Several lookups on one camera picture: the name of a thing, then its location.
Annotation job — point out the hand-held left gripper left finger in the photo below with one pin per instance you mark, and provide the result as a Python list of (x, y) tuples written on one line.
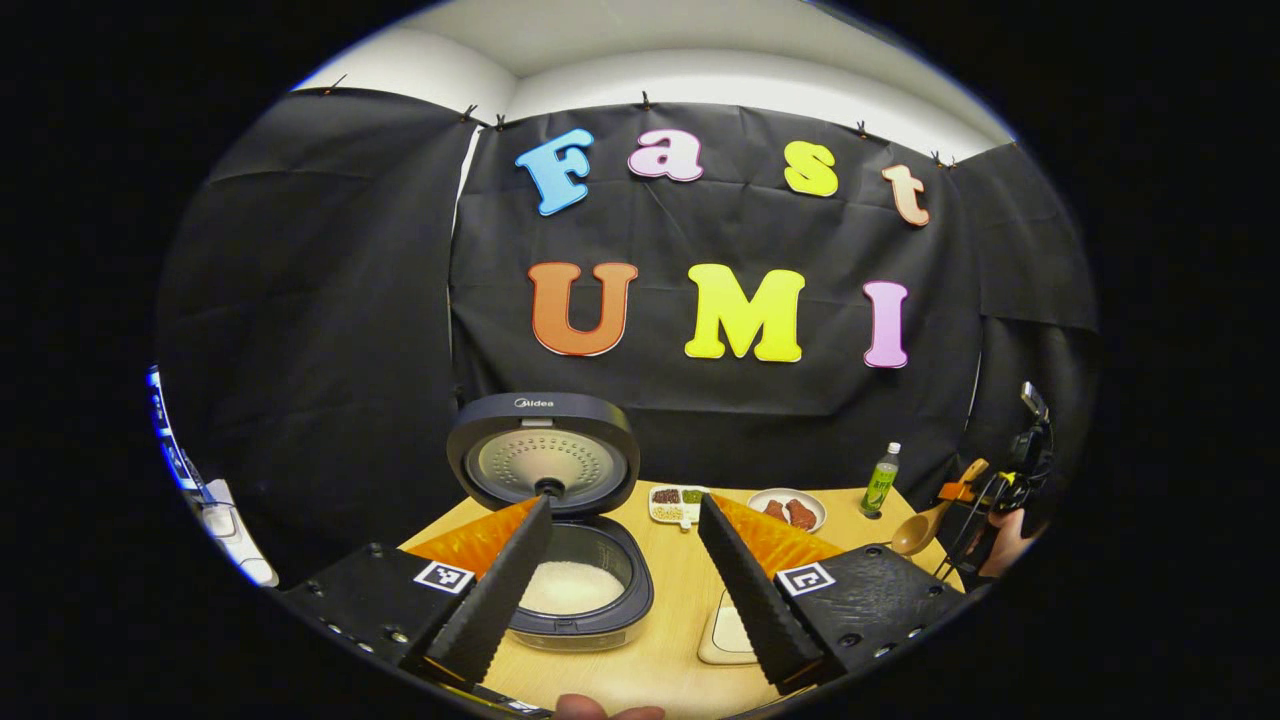
[(495, 600)]

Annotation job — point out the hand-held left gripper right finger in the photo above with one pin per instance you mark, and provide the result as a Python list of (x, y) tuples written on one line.
[(755, 600)]

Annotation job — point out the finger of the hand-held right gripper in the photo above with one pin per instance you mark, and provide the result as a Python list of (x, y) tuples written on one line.
[(958, 492)]

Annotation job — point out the wooden spoon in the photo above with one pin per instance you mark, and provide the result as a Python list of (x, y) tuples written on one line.
[(912, 535)]

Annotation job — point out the clear plastic rice box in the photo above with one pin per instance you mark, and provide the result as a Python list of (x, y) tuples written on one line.
[(710, 650)]

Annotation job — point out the white rice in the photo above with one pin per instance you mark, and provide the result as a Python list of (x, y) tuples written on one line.
[(575, 590)]

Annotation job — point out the dark grey rice cooker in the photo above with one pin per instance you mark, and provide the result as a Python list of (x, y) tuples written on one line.
[(545, 460)]

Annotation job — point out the green drink bottle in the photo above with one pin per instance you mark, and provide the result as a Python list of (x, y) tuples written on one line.
[(880, 490)]

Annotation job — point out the brown meat piece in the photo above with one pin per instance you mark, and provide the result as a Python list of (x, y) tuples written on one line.
[(802, 515), (775, 512)]

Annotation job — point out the white round plate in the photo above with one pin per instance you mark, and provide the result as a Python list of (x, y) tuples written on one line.
[(810, 497)]

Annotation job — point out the white divided dish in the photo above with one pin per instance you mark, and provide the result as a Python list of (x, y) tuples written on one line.
[(675, 500)]

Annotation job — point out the white paper sheet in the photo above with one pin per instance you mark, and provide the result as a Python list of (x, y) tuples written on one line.
[(245, 560)]

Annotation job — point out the white tray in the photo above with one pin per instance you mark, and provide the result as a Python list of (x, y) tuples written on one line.
[(217, 522)]

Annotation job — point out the black backdrop cloth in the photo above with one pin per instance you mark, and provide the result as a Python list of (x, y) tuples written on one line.
[(330, 300)]

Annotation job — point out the computer monitor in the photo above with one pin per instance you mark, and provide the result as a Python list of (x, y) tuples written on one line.
[(172, 430)]

